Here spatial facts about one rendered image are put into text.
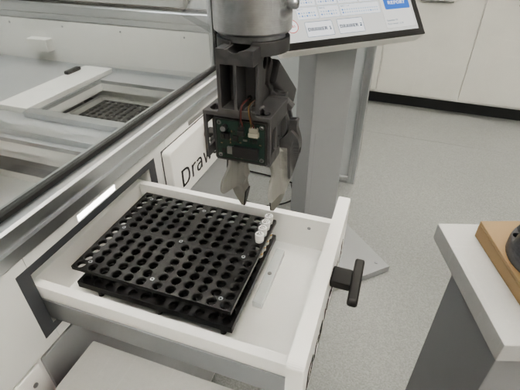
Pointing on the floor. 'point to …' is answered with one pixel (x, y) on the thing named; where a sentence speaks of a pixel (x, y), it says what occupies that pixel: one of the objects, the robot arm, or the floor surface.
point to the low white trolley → (127, 373)
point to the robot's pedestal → (470, 323)
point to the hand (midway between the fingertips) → (259, 195)
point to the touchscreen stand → (326, 146)
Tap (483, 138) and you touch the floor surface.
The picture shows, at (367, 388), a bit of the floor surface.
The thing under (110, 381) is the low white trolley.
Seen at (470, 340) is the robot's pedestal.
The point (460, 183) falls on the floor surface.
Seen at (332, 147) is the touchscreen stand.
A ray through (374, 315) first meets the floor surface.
